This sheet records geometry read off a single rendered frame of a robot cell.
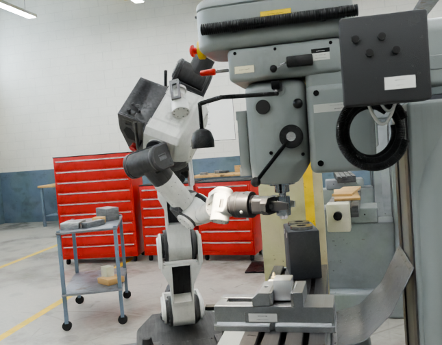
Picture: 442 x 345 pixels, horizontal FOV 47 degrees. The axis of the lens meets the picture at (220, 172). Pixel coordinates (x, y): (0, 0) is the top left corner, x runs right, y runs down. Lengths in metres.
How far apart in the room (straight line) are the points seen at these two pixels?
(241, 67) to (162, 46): 9.86
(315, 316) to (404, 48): 0.75
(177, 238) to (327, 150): 0.97
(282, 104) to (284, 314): 0.61
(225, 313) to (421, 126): 0.76
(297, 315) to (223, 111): 9.52
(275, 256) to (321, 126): 2.04
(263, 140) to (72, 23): 10.91
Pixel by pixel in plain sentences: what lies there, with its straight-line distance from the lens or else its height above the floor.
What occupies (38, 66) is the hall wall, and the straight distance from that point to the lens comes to 12.61.
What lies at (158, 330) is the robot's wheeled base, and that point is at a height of 0.57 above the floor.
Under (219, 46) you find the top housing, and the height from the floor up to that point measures 1.74.
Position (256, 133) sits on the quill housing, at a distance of 1.57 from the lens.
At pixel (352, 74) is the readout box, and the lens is 1.28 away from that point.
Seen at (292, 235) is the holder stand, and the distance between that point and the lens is 2.00.
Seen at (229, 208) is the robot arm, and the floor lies 1.23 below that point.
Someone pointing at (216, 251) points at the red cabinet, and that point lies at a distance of 6.47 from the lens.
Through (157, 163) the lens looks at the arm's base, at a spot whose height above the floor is 1.40.
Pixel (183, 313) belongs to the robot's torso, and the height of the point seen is 0.69.
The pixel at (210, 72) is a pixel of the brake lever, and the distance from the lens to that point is 1.79.
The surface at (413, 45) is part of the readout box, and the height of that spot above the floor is 1.64.
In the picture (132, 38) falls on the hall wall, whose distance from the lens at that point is 11.66.
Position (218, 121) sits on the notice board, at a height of 1.96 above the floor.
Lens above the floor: 1.44
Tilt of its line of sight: 3 degrees down
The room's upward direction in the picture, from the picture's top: 4 degrees counter-clockwise
